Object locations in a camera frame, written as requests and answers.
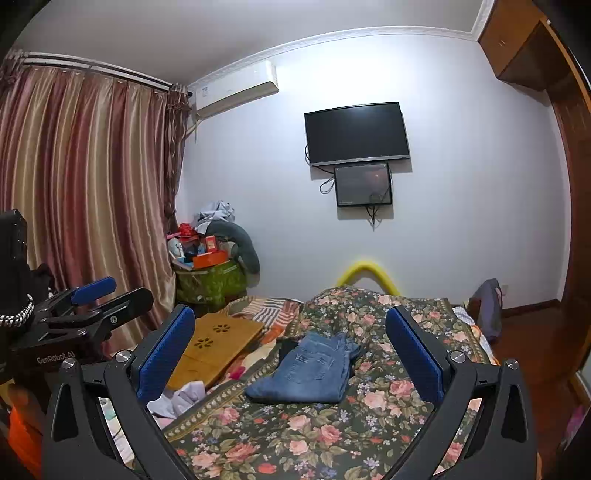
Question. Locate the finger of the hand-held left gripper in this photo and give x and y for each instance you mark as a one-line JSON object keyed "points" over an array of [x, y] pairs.
{"points": [[94, 290], [134, 302]]}

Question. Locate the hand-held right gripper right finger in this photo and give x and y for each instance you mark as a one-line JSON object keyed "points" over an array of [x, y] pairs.
{"points": [[415, 355]]}

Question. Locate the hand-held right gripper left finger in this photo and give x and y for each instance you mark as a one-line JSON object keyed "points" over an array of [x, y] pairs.
{"points": [[166, 350]]}

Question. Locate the blue jeans pants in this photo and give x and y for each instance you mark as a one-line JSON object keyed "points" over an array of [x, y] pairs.
{"points": [[309, 369]]}

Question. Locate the black pants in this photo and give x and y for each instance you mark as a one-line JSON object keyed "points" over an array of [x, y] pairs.
{"points": [[287, 347]]}

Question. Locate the white crumpled cloth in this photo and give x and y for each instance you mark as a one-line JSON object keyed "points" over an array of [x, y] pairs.
{"points": [[184, 394]]}

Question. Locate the wooden lap table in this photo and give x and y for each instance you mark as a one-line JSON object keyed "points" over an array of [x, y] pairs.
{"points": [[217, 341]]}

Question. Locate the pink cloth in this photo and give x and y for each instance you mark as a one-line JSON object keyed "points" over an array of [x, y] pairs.
{"points": [[235, 371]]}

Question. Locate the green patterned storage bag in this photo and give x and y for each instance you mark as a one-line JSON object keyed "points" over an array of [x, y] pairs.
{"points": [[207, 284]]}

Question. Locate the orange cloth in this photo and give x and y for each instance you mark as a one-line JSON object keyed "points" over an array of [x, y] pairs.
{"points": [[25, 429]]}

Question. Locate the grey bag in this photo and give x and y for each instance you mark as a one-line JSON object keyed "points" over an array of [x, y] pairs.
{"points": [[487, 309]]}

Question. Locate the orange box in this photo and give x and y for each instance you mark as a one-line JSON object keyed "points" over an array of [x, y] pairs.
{"points": [[210, 261]]}

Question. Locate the small red box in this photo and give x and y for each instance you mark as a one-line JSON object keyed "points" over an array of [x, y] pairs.
{"points": [[211, 243]]}

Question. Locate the yellow foam tube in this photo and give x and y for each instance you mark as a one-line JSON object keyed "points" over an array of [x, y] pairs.
{"points": [[367, 264]]}

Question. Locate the striped pink gold curtain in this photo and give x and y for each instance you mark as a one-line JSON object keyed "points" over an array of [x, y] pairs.
{"points": [[92, 184]]}

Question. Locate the striped cloth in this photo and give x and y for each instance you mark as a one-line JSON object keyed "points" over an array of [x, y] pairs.
{"points": [[272, 314]]}

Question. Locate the floral green blanket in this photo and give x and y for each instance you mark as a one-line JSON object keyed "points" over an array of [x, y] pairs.
{"points": [[323, 429]]}

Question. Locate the light grey cloth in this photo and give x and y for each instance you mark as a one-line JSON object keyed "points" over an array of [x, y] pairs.
{"points": [[214, 214]]}

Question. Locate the white air conditioner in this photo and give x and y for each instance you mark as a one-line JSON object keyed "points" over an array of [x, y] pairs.
{"points": [[231, 90]]}

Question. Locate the wooden wardrobe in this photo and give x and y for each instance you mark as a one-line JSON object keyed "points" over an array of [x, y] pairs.
{"points": [[521, 55]]}

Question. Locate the small wall monitor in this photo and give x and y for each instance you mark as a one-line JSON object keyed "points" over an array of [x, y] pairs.
{"points": [[362, 184]]}

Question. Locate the curtain rail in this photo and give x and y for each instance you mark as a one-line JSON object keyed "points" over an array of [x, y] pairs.
{"points": [[92, 70]]}

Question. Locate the black wall television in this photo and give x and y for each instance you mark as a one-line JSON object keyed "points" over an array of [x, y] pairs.
{"points": [[355, 134]]}

